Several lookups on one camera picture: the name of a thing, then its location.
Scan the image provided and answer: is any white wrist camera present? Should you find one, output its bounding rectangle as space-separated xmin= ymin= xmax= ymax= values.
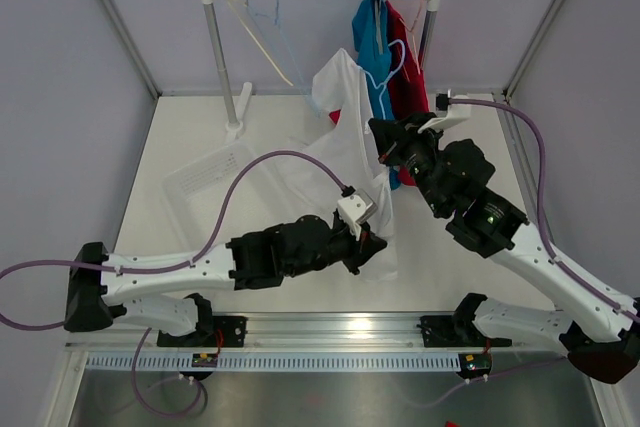
xmin=418 ymin=90 xmax=471 ymax=134
xmin=337 ymin=186 xmax=377 ymax=239

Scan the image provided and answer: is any white slotted cable duct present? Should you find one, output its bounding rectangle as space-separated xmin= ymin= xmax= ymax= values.
xmin=85 ymin=351 xmax=462 ymax=373

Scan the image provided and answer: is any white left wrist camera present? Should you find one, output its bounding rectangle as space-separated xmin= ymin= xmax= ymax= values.
xmin=337 ymin=186 xmax=377 ymax=239

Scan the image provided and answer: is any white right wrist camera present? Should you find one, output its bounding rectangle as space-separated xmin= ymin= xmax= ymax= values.
xmin=418 ymin=90 xmax=471 ymax=134

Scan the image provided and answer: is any blue t-shirt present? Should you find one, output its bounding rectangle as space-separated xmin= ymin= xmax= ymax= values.
xmin=350 ymin=0 xmax=401 ymax=191

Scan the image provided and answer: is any white t-shirt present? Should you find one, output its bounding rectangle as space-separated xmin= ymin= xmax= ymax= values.
xmin=301 ymin=49 xmax=398 ymax=281

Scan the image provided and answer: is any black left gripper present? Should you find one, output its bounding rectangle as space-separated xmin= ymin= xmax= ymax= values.
xmin=286 ymin=217 xmax=386 ymax=279

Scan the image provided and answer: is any white plastic laundry basket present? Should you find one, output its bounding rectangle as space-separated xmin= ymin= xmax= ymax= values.
xmin=161 ymin=141 xmax=254 ymax=249

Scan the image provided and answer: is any red t-shirt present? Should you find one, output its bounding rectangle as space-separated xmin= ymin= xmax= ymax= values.
xmin=329 ymin=1 xmax=431 ymax=187

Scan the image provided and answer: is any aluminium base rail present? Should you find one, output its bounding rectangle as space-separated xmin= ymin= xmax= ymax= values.
xmin=64 ymin=310 xmax=576 ymax=351

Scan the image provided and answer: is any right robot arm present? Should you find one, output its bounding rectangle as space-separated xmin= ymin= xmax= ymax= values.
xmin=369 ymin=114 xmax=639 ymax=384

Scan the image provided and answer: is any aluminium frame post left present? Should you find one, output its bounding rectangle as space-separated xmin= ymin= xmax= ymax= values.
xmin=96 ymin=0 xmax=162 ymax=101

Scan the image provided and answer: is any cream plastic hanger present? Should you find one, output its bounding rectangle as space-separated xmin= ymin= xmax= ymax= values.
xmin=225 ymin=0 xmax=294 ymax=87

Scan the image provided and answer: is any aluminium frame post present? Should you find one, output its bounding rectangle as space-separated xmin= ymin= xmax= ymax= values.
xmin=502 ymin=0 xmax=568 ymax=102
xmin=96 ymin=0 xmax=162 ymax=101

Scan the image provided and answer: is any pink wire hanger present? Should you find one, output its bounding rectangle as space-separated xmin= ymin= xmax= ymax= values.
xmin=405 ymin=0 xmax=440 ymax=73

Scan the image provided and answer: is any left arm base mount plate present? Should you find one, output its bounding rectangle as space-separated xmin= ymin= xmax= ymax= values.
xmin=156 ymin=315 xmax=248 ymax=348

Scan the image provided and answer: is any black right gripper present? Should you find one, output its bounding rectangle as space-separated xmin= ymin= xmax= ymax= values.
xmin=371 ymin=113 xmax=449 ymax=216

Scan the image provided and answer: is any aluminium frame post right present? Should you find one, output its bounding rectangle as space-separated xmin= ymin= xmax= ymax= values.
xmin=502 ymin=0 xmax=568 ymax=102

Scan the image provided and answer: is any light blue wire hanger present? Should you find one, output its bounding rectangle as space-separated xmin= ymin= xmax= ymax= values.
xmin=360 ymin=39 xmax=407 ymax=120
xmin=245 ymin=0 xmax=321 ymax=117

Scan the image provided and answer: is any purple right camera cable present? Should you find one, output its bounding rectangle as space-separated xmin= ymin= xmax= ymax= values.
xmin=399 ymin=96 xmax=640 ymax=408

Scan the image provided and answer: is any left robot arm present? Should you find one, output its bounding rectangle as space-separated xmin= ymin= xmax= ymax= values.
xmin=63 ymin=215 xmax=387 ymax=346

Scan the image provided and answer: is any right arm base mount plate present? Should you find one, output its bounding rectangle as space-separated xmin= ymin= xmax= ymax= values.
xmin=416 ymin=315 xmax=513 ymax=348

